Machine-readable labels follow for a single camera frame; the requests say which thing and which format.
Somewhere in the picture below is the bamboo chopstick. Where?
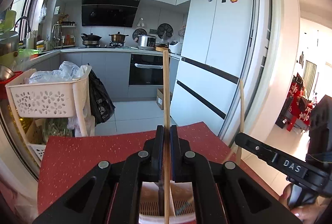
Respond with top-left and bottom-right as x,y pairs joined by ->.
224,79 -> 245,165
163,50 -> 171,224

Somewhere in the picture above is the dark handled metal spoon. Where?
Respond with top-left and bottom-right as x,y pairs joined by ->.
156,180 -> 164,216

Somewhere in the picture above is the person right hand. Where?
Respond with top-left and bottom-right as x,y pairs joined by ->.
278,184 -> 327,224

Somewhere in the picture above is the white utensil holder caddy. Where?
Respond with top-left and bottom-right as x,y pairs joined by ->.
137,181 -> 197,224

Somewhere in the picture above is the black plastic bag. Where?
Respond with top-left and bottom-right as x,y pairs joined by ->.
88,70 -> 115,125

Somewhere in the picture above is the cardboard box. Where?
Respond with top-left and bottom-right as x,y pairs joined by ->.
156,88 -> 174,110

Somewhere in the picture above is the white flower pattern storage cart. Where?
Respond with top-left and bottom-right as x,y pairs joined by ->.
5,65 -> 95,166

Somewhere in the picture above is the black built-in oven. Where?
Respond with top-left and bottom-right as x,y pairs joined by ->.
129,54 -> 163,86

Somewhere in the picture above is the white refrigerator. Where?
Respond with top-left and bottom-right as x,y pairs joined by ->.
171,0 -> 253,135

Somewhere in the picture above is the steel cooking pot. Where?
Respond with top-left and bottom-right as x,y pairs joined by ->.
109,31 -> 128,44

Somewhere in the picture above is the silver rice cooker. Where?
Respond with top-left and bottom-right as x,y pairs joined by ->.
138,35 -> 156,50

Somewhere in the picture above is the black wok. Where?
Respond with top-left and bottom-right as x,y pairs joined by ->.
81,33 -> 102,46

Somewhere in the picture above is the black range hood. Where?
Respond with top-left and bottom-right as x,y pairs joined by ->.
81,0 -> 141,28

